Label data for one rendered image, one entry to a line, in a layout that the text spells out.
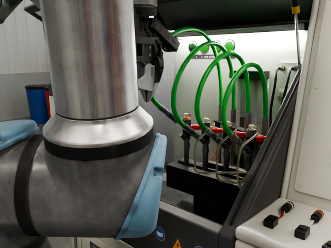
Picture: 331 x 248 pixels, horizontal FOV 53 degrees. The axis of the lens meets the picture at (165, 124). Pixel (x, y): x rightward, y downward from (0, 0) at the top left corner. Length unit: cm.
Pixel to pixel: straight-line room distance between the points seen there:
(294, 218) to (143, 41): 52
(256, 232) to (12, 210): 52
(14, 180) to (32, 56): 791
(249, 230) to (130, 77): 52
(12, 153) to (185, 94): 115
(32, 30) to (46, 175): 797
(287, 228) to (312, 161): 20
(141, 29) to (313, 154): 52
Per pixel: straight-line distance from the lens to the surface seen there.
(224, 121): 84
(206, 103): 140
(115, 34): 30
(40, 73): 832
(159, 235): 94
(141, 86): 75
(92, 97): 31
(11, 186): 37
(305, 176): 91
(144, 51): 74
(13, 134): 38
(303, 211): 87
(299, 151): 92
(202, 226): 82
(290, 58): 121
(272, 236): 75
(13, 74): 800
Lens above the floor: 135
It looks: 12 degrees down
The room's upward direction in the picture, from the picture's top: 1 degrees counter-clockwise
